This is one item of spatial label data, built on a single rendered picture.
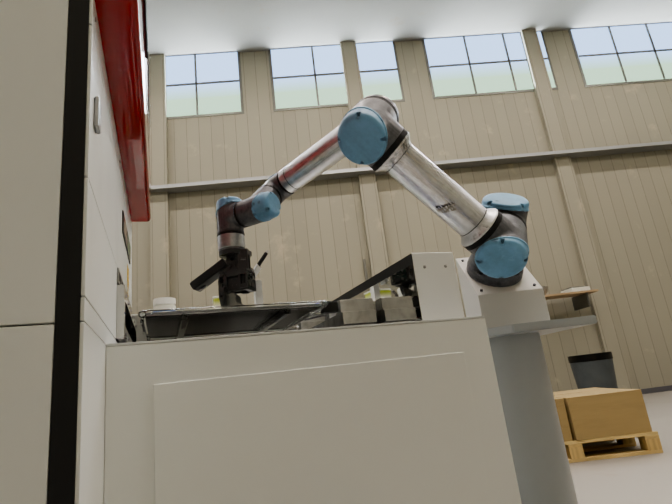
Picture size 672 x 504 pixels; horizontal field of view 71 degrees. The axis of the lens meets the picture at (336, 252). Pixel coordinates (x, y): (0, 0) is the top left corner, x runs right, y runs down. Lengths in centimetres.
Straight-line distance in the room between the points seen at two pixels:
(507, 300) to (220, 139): 800
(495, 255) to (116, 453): 83
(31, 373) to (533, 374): 109
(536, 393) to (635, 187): 908
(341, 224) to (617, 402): 536
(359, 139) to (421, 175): 16
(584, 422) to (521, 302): 276
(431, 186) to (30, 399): 85
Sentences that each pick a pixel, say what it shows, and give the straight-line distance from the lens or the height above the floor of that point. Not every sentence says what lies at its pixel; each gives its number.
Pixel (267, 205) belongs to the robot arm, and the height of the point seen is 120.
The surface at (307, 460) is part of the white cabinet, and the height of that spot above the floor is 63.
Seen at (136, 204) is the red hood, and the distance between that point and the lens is 129.
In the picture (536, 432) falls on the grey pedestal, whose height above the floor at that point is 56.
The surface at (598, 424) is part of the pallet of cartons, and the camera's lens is 409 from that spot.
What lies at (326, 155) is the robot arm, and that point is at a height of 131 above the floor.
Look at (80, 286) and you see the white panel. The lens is 54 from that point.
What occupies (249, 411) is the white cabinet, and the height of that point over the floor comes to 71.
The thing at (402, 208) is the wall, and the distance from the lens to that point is 842.
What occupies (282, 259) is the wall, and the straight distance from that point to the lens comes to 801.
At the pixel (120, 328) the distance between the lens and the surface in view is 90.
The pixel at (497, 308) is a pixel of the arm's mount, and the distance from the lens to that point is 131.
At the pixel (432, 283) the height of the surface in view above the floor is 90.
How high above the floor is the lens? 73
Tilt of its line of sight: 15 degrees up
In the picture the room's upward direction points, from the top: 7 degrees counter-clockwise
